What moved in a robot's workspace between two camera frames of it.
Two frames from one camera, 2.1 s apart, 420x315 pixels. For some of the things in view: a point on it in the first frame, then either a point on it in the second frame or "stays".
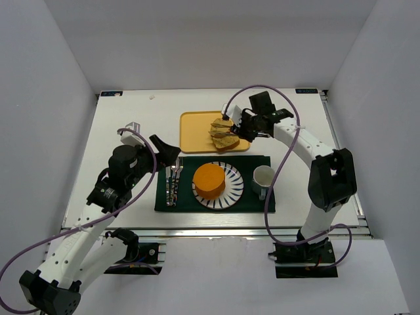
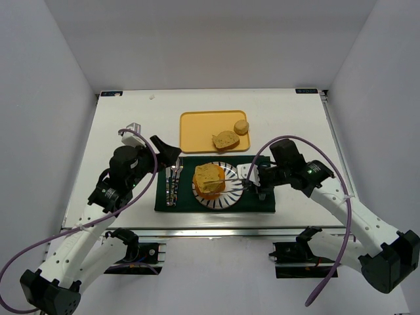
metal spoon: x=168 y=177 stays
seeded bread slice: x=220 y=128 to x=207 y=178
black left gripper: x=152 y=155 stays
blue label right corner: x=306 y=90 stays
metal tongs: x=221 y=125 to x=246 y=182
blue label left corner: x=111 y=94 stays
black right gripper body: x=246 y=124 to x=260 y=179
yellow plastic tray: x=195 y=138 stays
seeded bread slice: x=226 y=143 stays
